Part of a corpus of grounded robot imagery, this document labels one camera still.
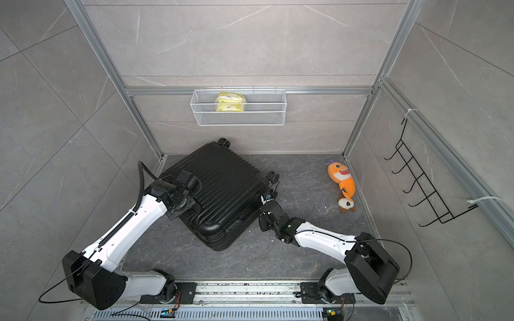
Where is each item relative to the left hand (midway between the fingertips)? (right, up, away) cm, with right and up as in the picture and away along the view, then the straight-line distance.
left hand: (185, 202), depth 78 cm
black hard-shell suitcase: (+19, +1, -3) cm, 19 cm away
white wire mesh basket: (+30, +45, +22) cm, 59 cm away
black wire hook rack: (+87, 0, -17) cm, 88 cm away
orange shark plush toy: (+72, +11, +23) cm, 76 cm away
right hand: (+32, -7, +8) cm, 34 cm away
